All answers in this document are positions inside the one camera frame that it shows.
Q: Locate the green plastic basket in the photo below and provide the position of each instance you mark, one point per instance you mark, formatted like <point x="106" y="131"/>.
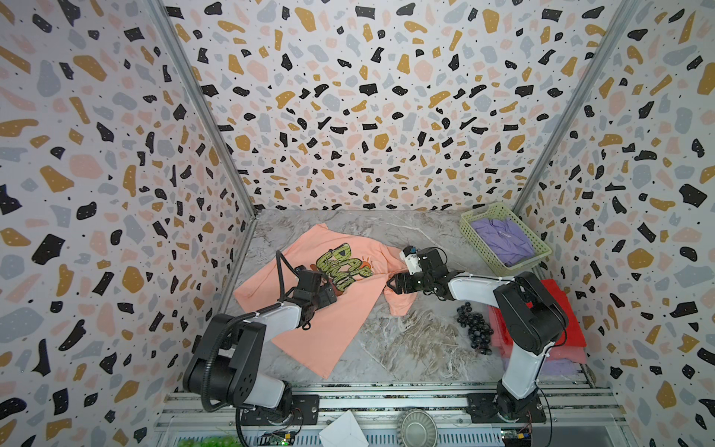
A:
<point x="501" y="212"/>

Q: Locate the purple t-shirt in basket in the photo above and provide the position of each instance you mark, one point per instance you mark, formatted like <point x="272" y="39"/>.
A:
<point x="505" y="239"/>

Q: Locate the pink graphic t-shirt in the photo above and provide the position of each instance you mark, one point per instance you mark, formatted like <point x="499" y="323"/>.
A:
<point x="358" y="269"/>

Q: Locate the circuit board with wires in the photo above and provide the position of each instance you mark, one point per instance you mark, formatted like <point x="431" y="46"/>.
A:
<point x="277" y="438"/>

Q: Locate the grey ribbed plate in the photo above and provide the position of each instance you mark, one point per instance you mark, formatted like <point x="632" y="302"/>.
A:
<point x="417" y="429"/>

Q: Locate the folded lilac t-shirt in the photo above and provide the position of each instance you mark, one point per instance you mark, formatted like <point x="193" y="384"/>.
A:
<point x="560" y="367"/>

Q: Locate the green artificial grass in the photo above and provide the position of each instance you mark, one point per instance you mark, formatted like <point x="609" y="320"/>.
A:
<point x="211" y="442"/>

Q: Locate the aluminium rail frame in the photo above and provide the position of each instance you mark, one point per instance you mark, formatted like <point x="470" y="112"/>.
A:
<point x="568" y="414"/>

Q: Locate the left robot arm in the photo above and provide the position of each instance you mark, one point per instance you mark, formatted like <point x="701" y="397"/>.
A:
<point x="224" y="367"/>

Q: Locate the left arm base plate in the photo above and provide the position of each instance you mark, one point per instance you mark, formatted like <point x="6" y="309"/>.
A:
<point x="300" y="410"/>

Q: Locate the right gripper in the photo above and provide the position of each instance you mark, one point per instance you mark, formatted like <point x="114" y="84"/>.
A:
<point x="406" y="280"/>

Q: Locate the white paper sheet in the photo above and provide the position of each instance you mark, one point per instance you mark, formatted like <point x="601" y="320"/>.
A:
<point x="344" y="432"/>

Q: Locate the black grape bunch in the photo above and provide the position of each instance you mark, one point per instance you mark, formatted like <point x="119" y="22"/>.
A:
<point x="479" y="331"/>

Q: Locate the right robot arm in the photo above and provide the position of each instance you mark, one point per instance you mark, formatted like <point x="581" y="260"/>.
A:
<point x="534" y="320"/>

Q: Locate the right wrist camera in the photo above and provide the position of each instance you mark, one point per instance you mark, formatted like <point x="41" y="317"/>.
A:
<point x="410" y="257"/>

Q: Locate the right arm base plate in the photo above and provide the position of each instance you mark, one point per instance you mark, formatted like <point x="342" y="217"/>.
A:
<point x="495" y="408"/>

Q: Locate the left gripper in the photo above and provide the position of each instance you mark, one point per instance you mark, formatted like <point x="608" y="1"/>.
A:
<point x="322" y="298"/>

